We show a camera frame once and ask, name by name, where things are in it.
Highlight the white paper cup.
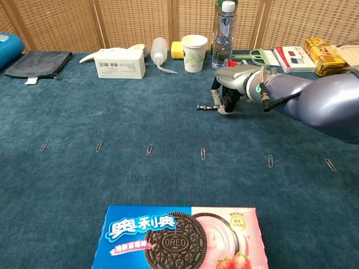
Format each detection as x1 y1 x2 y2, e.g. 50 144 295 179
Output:
181 34 209 73

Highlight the white cardboard box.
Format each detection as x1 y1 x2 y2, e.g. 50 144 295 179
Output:
94 48 146 80

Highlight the dark grey cloth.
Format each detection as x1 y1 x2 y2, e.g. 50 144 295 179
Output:
4 50 73 85

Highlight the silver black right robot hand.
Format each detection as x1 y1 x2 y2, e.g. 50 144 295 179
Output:
210 64 255 115

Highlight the yellow snack package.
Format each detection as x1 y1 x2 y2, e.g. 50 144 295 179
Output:
302 37 346 77

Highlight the white handled round brush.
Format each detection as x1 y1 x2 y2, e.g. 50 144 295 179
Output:
79 44 146 64

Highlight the red white flat box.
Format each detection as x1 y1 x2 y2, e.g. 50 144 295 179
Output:
273 46 317 73

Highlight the yellow sponge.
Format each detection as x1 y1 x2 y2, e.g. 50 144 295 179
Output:
171 41 185 60

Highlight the rattan folding screen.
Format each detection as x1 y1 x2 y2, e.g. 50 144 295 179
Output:
0 0 359 54

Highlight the green handheld brush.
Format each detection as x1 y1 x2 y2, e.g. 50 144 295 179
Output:
231 48 281 67

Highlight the blue pink Oreo box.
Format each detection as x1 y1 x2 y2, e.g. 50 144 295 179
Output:
91 205 269 269

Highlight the blue carpet table cover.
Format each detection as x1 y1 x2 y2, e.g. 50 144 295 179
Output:
0 49 359 269

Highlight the blue detergent bottle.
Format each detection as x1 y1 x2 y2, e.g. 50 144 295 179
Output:
0 33 25 71

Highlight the clear squeeze wash bottle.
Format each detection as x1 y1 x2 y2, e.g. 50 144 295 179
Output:
150 37 178 75

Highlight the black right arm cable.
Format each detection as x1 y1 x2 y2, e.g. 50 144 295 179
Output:
259 82 302 113

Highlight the beaded metal chain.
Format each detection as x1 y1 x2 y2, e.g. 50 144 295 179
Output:
196 104 225 111

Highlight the clear water bottle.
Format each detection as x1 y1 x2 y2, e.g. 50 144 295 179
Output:
211 1 238 70

